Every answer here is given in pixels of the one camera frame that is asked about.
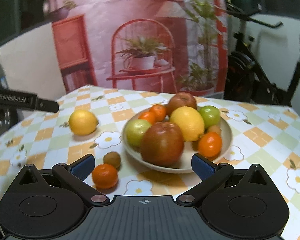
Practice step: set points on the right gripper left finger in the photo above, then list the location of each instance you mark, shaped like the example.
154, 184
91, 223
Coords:
72, 177

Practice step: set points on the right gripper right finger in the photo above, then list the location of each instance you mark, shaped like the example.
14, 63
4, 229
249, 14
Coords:
212, 175

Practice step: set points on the mandarin orange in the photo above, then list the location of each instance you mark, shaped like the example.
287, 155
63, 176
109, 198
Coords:
105, 176
148, 116
210, 145

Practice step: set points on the brown kiwi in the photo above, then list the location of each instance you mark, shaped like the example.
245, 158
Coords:
214, 128
112, 158

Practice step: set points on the yellow lemon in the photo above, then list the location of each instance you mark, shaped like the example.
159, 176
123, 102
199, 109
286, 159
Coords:
83, 122
189, 121

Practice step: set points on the dark red apple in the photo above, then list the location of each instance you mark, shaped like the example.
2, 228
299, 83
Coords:
162, 144

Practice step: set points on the green apple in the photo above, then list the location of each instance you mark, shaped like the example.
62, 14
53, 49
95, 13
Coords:
135, 130
210, 115

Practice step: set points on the beige round plate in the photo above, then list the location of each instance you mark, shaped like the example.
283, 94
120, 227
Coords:
190, 148

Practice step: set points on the green apple on plate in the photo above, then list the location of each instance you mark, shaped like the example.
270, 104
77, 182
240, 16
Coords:
210, 115

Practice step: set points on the checkered floral tablecloth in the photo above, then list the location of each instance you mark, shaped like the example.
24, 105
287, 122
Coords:
265, 135

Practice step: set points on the large red apple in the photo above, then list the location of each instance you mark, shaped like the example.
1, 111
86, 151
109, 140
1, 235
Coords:
179, 100

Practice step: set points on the small mandarin on plate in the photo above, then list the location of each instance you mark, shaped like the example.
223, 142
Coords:
159, 112

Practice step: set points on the black exercise bike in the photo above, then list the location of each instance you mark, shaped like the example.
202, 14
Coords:
246, 81

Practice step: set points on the pink printed backdrop cloth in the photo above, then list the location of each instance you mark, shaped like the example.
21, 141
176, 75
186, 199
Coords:
166, 46

